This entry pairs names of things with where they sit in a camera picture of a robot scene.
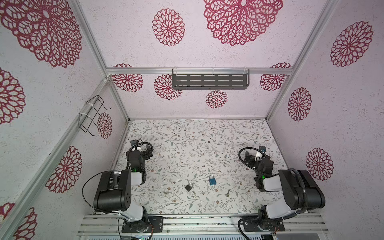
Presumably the grey slotted wall shelf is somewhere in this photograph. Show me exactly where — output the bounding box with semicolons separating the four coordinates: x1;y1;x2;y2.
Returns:
171;69;250;90

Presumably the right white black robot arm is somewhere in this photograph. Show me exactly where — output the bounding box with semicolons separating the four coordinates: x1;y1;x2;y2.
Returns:
238;146;326;222

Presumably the blue padlock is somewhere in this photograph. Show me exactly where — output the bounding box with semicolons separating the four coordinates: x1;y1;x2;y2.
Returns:
209;175;217;186

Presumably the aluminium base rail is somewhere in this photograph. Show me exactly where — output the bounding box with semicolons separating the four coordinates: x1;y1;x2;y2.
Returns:
76;213;329;237

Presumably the left thin black cable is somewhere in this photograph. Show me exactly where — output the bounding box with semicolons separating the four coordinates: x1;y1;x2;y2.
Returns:
81;170;124;233

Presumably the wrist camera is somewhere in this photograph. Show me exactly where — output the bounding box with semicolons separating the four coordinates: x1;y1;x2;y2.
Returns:
255;146;267;161
130;139;142;146

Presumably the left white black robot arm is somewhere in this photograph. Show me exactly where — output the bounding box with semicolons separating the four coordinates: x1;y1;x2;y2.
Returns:
92;140;153;232

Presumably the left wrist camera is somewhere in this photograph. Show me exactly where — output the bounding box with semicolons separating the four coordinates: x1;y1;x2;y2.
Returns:
130;139;142;146

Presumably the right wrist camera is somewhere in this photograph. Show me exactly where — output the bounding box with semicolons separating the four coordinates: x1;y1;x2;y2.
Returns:
255;146;267;161

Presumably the black wire wall basket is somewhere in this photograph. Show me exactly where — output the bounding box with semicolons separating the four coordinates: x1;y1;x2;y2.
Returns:
78;95;112;138

